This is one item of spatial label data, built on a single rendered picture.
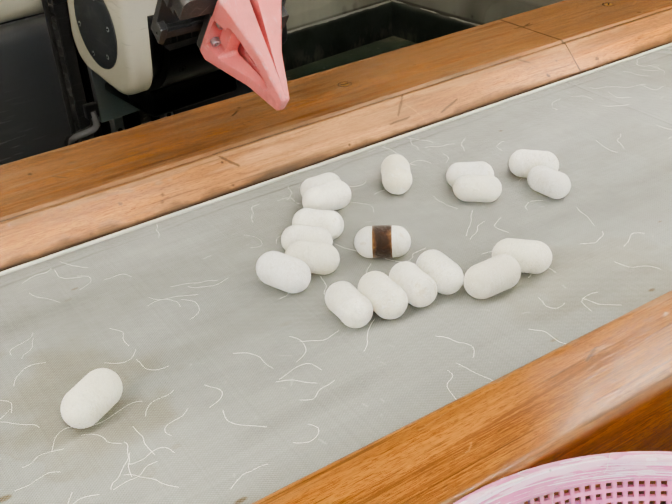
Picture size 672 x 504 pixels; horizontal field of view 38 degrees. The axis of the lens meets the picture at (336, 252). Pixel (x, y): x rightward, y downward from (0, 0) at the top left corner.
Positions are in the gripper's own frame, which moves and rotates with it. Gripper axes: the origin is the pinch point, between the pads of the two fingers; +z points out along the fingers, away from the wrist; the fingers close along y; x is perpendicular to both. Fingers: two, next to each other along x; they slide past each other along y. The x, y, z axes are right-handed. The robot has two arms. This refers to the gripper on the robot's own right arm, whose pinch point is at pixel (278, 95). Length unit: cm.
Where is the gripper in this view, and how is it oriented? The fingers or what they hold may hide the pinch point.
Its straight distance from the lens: 67.5
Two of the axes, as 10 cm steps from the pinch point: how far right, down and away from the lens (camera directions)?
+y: 8.4, -3.2, 4.4
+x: -3.1, 3.8, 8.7
